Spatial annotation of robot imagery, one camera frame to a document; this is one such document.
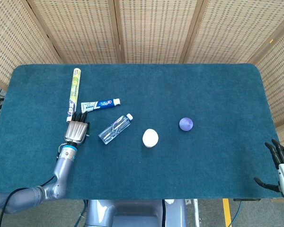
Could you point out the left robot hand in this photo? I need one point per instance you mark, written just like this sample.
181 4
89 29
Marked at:
76 131

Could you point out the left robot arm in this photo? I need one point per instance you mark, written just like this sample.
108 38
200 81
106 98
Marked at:
61 170

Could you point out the yellow floor tape strip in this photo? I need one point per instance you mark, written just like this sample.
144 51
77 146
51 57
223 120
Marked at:
227 212

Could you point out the blue white toothpaste tube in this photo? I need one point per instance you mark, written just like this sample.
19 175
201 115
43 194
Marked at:
101 104

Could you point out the clear plastic water bottle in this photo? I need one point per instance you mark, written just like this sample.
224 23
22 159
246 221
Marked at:
113 130

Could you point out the grey robot torso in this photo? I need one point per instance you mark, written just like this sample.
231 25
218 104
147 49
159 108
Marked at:
132 214

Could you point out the blue velvet table cloth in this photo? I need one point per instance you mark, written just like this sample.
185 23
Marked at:
180 165

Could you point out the purple ball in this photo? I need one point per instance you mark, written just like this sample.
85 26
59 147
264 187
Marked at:
186 124

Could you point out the woven bamboo folding screen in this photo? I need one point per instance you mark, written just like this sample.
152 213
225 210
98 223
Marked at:
156 28

